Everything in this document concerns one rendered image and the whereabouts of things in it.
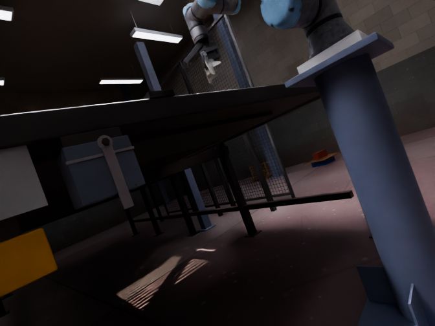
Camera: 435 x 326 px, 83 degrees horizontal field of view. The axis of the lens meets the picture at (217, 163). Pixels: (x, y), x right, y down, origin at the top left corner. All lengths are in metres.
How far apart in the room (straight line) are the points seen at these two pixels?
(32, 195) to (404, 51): 5.47
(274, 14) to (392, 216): 0.69
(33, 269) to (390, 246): 0.92
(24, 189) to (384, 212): 0.91
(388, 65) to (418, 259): 4.81
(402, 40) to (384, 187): 4.81
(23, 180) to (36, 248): 0.13
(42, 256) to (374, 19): 5.64
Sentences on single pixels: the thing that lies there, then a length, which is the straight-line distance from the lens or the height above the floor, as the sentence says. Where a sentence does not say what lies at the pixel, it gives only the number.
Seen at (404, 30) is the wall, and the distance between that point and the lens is 5.61.
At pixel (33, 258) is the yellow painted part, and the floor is 0.66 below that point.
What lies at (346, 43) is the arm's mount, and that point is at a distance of 0.85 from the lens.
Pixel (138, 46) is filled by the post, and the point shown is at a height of 2.34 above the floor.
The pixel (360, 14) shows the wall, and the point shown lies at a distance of 5.80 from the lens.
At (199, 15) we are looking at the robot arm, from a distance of 1.23.
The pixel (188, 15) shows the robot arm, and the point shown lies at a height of 1.36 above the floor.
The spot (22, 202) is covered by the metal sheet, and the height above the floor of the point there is 0.75.
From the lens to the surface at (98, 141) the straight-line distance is 0.57.
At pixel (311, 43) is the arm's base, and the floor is 0.96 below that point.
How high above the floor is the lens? 0.70
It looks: level
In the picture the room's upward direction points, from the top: 20 degrees counter-clockwise
